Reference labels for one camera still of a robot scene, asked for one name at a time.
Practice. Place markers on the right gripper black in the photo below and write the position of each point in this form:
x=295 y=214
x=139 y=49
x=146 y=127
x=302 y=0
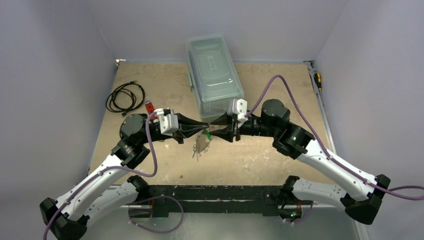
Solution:
x=236 y=127

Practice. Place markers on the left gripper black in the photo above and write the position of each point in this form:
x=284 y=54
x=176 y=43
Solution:
x=187 y=127

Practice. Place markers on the green capped key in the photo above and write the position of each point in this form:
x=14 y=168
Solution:
x=208 y=135

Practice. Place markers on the metal key organizer plate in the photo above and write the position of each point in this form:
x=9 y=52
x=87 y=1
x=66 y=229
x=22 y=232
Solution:
x=201 y=145

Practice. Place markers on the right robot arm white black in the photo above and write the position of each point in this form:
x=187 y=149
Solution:
x=358 y=193

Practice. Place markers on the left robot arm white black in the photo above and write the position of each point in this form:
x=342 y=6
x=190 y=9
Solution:
x=120 y=177

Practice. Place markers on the clear plastic storage box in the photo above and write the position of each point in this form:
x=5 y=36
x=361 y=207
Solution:
x=212 y=75

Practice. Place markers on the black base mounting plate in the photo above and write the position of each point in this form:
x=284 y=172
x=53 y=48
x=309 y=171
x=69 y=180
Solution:
x=268 y=200

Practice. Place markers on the yellow black screwdriver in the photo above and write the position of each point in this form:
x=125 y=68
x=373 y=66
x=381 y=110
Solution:
x=318 y=81

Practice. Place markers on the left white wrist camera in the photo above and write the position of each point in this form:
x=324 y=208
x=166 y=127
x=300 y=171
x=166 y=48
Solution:
x=168 y=121

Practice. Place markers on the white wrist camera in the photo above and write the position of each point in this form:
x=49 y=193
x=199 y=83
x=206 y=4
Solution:
x=238 y=108
x=168 y=121

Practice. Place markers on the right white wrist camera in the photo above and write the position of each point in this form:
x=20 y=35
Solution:
x=238 y=108

